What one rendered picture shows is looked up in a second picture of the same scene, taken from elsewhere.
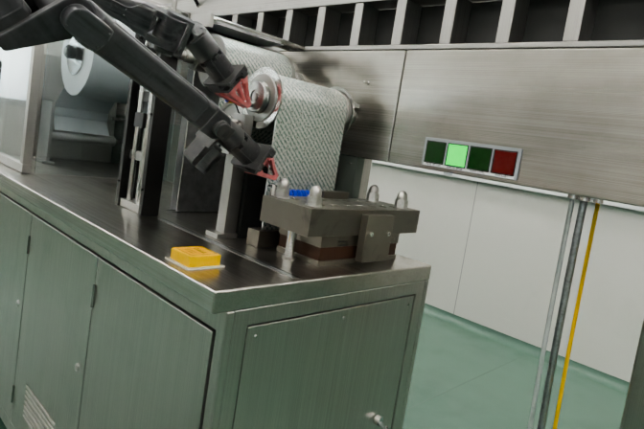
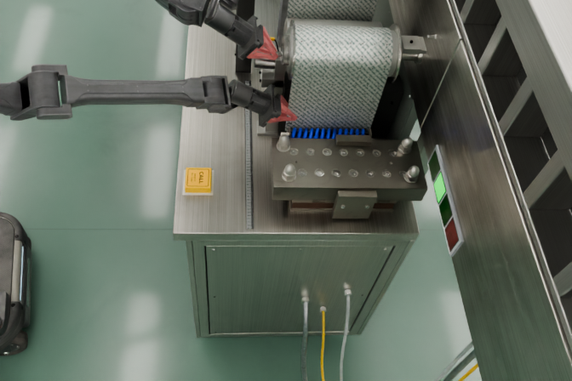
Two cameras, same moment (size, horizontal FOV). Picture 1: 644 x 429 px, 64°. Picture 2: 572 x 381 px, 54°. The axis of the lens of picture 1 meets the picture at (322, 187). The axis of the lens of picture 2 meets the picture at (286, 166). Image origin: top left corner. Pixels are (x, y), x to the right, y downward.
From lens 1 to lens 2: 1.21 m
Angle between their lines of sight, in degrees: 57
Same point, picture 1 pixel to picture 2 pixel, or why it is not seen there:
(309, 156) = (335, 104)
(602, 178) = (477, 328)
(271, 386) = (234, 267)
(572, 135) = (483, 276)
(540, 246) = not seen: outside the picture
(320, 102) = (350, 65)
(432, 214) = not seen: outside the picture
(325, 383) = (287, 271)
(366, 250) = (338, 213)
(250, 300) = (203, 237)
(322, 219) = (287, 192)
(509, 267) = not seen: outside the picture
